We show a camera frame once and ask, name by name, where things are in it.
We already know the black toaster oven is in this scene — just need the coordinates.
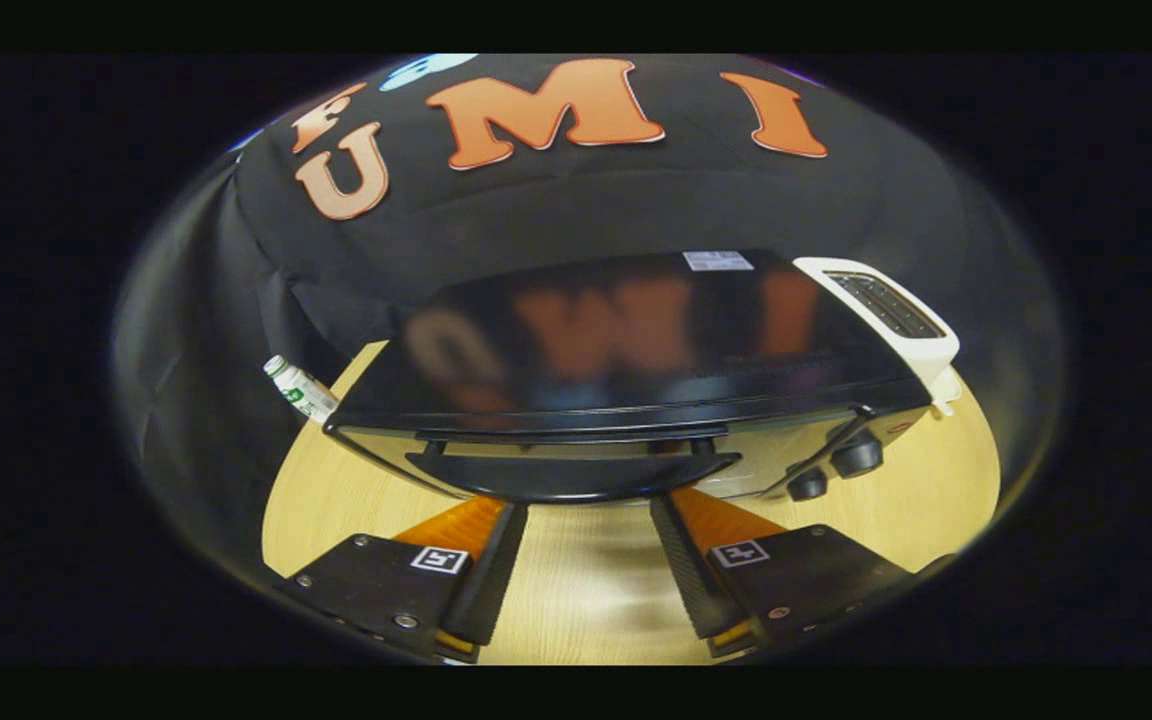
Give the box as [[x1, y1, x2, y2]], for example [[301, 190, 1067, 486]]
[[324, 250, 935, 504]]

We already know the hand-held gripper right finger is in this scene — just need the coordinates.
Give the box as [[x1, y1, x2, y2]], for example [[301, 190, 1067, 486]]
[[649, 488, 922, 658]]

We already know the white pop-up toaster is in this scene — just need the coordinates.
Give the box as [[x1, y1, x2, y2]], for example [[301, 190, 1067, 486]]
[[793, 257, 961, 416]]

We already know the white bottle green label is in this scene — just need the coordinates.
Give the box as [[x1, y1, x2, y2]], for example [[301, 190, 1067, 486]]
[[263, 355, 340, 424]]

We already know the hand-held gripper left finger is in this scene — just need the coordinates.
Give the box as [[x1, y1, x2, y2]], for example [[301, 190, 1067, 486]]
[[281, 497, 529, 663]]

